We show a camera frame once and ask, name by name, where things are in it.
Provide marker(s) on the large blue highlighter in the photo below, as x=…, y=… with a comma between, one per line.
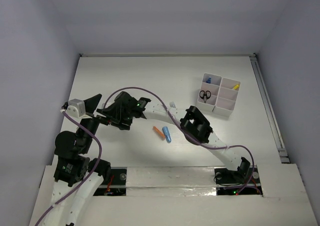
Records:
x=166, y=133

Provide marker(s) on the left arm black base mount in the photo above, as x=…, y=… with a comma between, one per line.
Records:
x=115, y=185

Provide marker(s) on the black handled scissors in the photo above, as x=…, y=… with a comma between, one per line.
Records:
x=205, y=95

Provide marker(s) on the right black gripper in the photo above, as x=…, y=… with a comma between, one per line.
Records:
x=122, y=125

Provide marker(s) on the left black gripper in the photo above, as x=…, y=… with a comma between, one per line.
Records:
x=88, y=114

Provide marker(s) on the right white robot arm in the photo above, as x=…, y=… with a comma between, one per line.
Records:
x=193, y=124

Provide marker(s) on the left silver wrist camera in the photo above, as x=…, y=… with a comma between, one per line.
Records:
x=74, y=108

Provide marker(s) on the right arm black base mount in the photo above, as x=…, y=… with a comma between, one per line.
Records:
x=227, y=184

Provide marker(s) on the small blue cap bottle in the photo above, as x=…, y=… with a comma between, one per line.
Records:
x=209, y=79

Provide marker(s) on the blue marker upright tip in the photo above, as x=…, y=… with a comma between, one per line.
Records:
x=172, y=105

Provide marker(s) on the orange highlighter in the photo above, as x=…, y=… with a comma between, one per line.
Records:
x=159, y=133

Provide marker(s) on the white divided organizer box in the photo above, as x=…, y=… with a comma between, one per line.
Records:
x=223, y=97

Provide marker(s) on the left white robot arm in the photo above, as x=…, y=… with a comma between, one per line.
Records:
x=79, y=170

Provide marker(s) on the aluminium side rail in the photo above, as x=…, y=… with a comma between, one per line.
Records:
x=277, y=136

